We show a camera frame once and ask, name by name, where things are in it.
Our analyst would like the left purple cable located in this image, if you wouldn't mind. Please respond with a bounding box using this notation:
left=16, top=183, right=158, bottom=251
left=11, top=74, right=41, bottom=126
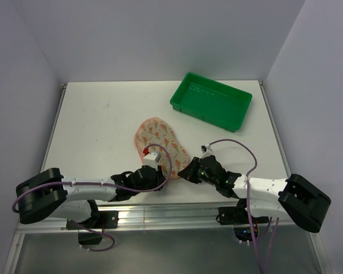
left=11, top=143, right=173, bottom=253

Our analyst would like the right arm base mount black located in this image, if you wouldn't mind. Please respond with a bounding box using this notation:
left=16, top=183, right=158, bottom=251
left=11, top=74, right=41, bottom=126
left=216, top=199, right=272, bottom=243

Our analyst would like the purple cable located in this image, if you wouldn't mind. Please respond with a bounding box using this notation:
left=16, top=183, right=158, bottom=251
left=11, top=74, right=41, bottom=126
left=11, top=143, right=173, bottom=253
left=208, top=139, right=281, bottom=274

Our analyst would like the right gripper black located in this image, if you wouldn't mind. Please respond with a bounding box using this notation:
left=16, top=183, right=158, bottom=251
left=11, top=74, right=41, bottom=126
left=178, top=156, right=218, bottom=187

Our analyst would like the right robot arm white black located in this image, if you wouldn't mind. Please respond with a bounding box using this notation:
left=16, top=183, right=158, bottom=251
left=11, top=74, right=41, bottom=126
left=178, top=155, right=331, bottom=233

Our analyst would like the peach floral mesh laundry bag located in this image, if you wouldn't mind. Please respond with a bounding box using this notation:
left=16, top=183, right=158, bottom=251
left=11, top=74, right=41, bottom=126
left=134, top=117, right=190, bottom=180

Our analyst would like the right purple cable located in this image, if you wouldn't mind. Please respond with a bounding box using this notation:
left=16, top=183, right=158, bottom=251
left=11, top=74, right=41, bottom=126
left=208, top=139, right=281, bottom=274

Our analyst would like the aluminium frame rail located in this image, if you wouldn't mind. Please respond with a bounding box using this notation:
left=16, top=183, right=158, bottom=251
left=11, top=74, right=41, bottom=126
left=14, top=201, right=317, bottom=235

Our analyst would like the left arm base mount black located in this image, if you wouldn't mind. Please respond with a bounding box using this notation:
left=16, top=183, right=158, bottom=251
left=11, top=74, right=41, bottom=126
left=66, top=211, right=118, bottom=252

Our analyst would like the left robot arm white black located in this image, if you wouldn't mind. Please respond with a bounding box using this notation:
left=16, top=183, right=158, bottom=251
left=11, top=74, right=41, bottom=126
left=12, top=166, right=169, bottom=228

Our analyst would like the green plastic tray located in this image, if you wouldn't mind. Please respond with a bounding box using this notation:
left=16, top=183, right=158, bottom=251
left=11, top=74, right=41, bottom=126
left=170, top=72, right=253, bottom=132

